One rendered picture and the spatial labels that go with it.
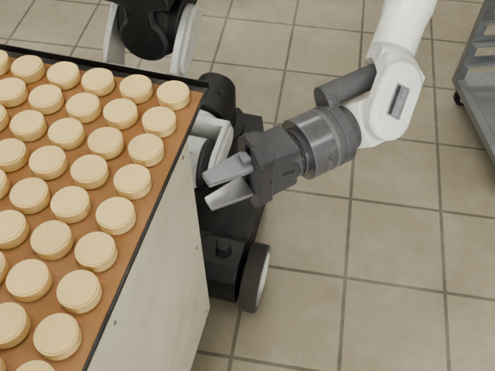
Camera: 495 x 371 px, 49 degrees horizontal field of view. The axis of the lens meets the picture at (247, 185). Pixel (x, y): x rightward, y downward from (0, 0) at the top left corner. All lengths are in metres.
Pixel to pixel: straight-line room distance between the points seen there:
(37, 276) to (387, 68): 0.51
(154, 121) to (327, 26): 1.77
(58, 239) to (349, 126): 0.40
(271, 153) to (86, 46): 1.88
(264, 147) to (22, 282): 0.33
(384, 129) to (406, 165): 1.27
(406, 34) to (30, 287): 0.59
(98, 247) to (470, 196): 1.51
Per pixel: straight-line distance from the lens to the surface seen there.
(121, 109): 0.84
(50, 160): 0.80
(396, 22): 0.81
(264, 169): 0.68
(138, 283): 0.85
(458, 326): 1.74
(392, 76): 0.75
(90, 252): 0.70
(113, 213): 0.72
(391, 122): 0.75
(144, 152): 0.78
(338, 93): 0.75
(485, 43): 2.06
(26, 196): 0.77
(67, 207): 0.75
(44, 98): 0.89
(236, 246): 1.50
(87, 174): 0.77
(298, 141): 0.72
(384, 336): 1.66
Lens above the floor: 1.51
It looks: 54 degrees down
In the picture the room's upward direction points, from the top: straight up
